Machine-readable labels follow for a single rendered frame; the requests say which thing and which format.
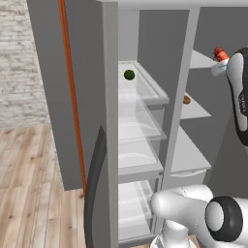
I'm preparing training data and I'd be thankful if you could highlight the dark curved door handle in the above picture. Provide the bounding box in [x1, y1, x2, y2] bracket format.
[83, 124, 108, 248]

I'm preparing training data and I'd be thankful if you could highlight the clear freezer drawer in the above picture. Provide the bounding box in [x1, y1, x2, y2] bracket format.
[117, 179, 163, 244]

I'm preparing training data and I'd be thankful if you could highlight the clear glass freezer shelf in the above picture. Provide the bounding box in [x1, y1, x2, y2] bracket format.
[117, 138, 165, 178]
[117, 60, 171, 107]
[117, 95, 169, 144]

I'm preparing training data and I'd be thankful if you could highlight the dark green round vegetable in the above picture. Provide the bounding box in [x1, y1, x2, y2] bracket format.
[123, 69, 137, 81]

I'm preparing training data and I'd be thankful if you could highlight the grey fridge freezer cabinet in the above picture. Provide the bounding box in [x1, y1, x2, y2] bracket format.
[96, 0, 248, 248]

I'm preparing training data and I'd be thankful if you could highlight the white fridge drawer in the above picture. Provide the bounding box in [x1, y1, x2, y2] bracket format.
[169, 169, 208, 192]

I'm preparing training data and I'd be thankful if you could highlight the grey freezer door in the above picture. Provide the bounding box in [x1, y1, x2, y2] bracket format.
[25, 0, 119, 248]

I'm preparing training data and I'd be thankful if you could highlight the white fridge shelf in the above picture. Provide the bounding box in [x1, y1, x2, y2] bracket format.
[170, 125, 213, 174]
[189, 48, 218, 70]
[179, 92, 212, 121]

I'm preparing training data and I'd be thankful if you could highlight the red orange food item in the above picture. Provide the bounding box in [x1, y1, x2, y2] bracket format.
[212, 46, 230, 63]

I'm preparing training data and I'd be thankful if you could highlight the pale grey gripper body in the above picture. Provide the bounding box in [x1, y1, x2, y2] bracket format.
[210, 58, 232, 78]

